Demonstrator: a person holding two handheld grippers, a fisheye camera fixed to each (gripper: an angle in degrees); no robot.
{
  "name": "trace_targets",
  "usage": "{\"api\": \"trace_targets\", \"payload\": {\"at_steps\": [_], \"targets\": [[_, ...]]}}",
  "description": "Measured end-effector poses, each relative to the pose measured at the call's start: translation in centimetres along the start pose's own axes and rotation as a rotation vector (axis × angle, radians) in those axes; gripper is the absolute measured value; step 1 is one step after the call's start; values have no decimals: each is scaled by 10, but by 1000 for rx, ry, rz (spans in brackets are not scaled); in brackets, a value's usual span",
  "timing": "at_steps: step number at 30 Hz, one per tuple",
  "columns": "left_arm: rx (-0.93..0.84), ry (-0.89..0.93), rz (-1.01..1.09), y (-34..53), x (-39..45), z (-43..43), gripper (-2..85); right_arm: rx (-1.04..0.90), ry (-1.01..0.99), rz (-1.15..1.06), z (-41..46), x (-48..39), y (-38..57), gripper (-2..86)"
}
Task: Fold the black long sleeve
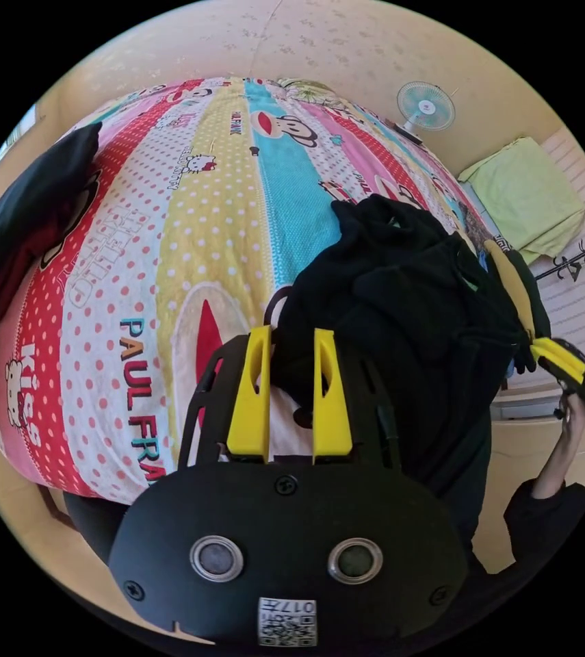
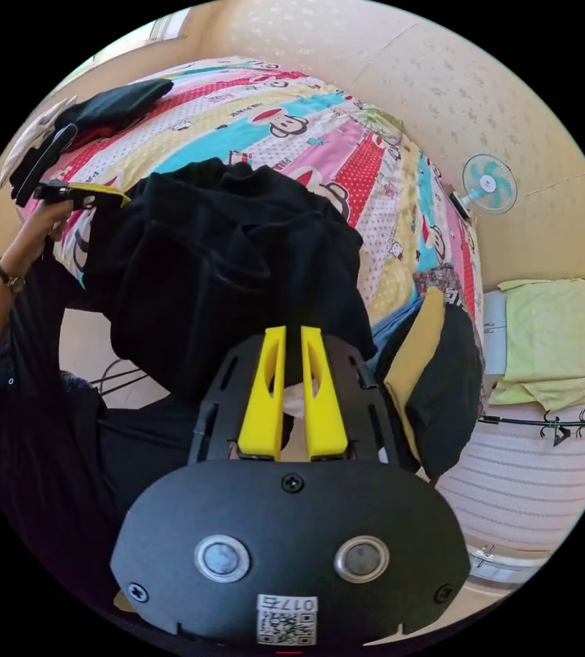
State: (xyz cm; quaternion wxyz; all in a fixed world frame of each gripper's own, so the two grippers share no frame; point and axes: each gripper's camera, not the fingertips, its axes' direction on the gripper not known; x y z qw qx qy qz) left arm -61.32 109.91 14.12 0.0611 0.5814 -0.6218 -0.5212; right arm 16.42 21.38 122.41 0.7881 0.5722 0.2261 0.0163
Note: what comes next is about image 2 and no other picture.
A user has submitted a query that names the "bed with cartoon printed sheet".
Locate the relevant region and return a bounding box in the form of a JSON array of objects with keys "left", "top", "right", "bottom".
[{"left": 18, "top": 55, "right": 486, "bottom": 329}]

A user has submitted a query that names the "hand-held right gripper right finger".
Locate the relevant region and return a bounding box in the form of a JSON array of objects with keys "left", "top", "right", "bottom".
[{"left": 300, "top": 325, "right": 349, "bottom": 461}]

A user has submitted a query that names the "person's left hand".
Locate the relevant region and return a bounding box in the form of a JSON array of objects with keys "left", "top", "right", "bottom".
[{"left": 13, "top": 198, "right": 75, "bottom": 257}]

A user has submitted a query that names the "white pillow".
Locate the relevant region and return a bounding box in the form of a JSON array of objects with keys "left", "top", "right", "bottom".
[{"left": 0, "top": 94, "right": 79, "bottom": 190}]

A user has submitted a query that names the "window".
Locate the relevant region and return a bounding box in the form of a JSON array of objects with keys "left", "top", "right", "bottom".
[{"left": 148, "top": 11, "right": 190, "bottom": 43}]

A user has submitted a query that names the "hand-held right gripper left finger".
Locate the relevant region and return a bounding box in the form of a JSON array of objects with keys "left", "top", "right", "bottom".
[{"left": 237, "top": 325, "right": 288, "bottom": 461}]

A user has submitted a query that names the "light green towel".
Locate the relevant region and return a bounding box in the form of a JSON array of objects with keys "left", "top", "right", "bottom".
[{"left": 489, "top": 277, "right": 585, "bottom": 413}]

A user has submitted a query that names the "person's body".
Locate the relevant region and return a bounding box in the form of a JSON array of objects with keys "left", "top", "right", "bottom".
[{"left": 0, "top": 251, "right": 206, "bottom": 632}]

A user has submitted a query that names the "white and teal fan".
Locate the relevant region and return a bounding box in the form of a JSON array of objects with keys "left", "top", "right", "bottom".
[{"left": 450, "top": 153, "right": 519, "bottom": 222}]

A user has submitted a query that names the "pile of mixed clothes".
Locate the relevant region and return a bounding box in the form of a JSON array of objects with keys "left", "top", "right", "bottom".
[{"left": 372, "top": 264, "right": 489, "bottom": 479}]

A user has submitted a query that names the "pile of folded dark clothes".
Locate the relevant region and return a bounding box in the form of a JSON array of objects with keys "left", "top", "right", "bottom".
[{"left": 53, "top": 77, "right": 175, "bottom": 151}]

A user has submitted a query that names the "white cupboard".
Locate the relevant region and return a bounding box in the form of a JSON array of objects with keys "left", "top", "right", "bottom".
[{"left": 482, "top": 291, "right": 510, "bottom": 376}]

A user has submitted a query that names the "black long sleeve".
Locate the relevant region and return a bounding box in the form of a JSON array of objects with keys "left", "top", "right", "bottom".
[{"left": 80, "top": 156, "right": 378, "bottom": 404}]

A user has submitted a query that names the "black hook rack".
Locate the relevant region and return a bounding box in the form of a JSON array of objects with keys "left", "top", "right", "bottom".
[{"left": 476, "top": 404, "right": 585, "bottom": 448}]

